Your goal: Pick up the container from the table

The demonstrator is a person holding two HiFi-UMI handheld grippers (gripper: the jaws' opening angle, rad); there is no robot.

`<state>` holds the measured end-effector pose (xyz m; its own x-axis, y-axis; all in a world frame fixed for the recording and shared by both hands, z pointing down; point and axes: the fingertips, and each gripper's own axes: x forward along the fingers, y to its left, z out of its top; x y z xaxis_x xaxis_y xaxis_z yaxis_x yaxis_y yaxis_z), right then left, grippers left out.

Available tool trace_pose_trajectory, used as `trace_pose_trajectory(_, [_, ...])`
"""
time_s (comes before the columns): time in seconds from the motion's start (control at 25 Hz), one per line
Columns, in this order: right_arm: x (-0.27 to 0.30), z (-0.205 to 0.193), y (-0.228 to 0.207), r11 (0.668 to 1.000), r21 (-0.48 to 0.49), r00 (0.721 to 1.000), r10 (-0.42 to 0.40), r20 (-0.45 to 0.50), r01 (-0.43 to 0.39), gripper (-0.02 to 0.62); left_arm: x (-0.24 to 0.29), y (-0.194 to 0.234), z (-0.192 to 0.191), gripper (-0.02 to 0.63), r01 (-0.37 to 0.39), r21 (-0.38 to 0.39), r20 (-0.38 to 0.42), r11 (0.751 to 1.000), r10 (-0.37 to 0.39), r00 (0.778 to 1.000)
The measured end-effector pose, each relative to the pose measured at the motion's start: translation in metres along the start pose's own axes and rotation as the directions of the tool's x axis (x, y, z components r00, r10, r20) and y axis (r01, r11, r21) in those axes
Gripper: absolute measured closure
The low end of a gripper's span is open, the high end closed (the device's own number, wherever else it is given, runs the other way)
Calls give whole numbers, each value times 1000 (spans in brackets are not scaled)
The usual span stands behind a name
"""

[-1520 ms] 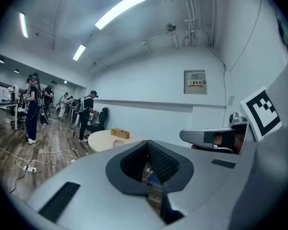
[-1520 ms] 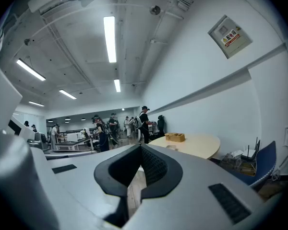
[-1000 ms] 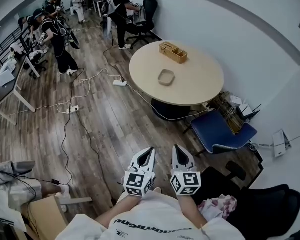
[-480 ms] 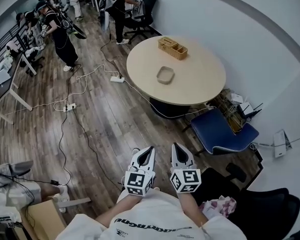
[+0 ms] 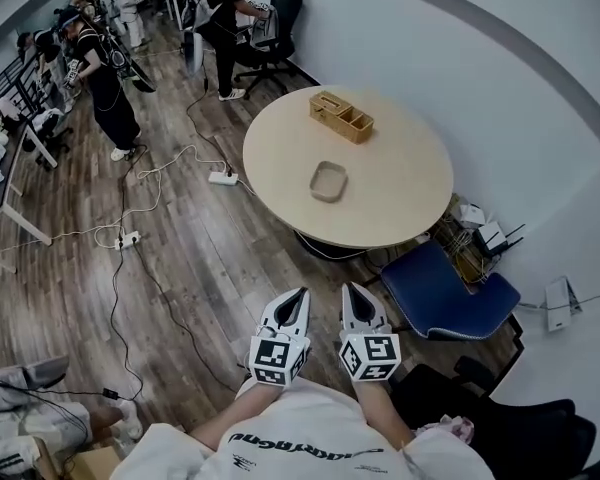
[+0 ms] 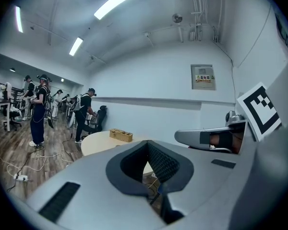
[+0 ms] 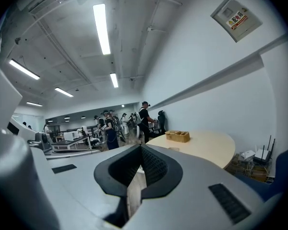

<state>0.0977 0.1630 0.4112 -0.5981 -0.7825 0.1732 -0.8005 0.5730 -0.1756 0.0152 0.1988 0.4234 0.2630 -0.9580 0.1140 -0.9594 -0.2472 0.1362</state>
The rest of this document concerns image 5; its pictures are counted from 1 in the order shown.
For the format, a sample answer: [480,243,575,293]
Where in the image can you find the woven wicker organizer basket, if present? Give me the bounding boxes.
[308,90,376,145]

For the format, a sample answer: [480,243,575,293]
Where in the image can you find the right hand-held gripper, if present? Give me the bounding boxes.
[338,282,401,384]

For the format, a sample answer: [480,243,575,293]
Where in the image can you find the white router with antennas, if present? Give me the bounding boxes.
[472,220,527,260]

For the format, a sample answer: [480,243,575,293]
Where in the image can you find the cardboard box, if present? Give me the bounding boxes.
[62,445,122,480]

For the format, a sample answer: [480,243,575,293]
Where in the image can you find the black swivel chair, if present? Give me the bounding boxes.
[389,355,600,480]

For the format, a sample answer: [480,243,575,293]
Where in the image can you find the bundle of yellow cables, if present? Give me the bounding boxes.
[432,192,492,285]

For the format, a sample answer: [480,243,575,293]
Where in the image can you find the small white box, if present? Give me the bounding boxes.
[458,203,485,230]

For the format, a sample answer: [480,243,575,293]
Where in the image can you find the white floor cable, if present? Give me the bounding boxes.
[0,144,231,258]

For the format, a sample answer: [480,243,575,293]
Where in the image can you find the black chair with white clothing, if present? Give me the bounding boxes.
[21,107,75,173]

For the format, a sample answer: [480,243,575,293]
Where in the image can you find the clear plastic tray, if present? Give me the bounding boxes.
[308,160,350,203]

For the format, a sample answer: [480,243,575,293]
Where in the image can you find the person's right forearm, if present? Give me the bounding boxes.
[352,378,417,449]

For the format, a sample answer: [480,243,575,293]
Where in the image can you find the white-legged dark desk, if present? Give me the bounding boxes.
[0,117,54,275]

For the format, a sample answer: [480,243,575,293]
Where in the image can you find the blue padded chair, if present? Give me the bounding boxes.
[379,240,522,342]

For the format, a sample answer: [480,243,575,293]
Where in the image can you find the white flat device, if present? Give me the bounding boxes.
[544,275,584,332]

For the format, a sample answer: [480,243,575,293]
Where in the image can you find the grey garment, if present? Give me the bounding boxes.
[248,6,282,53]

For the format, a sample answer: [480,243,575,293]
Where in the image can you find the pink patterned cloth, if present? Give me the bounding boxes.
[413,414,476,445]

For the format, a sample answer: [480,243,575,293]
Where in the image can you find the round wooden table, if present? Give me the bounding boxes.
[242,85,455,250]

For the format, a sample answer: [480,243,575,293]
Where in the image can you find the black office chair with headrest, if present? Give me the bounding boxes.
[233,0,304,100]

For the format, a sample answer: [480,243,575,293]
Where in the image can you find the white power strip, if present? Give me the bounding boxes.
[208,169,241,187]
[114,230,143,251]

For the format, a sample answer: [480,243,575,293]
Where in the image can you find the long black floor cable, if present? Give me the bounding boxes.
[108,241,244,402]

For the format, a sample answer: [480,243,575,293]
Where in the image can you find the person's left forearm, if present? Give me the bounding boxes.
[189,378,287,453]

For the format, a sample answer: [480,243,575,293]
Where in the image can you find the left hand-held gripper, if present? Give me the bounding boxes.
[248,287,314,387]

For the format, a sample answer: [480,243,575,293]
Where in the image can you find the person's white printed t-shirt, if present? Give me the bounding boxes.
[109,377,496,480]

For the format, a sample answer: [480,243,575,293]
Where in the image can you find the black table base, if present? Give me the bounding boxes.
[293,229,370,263]

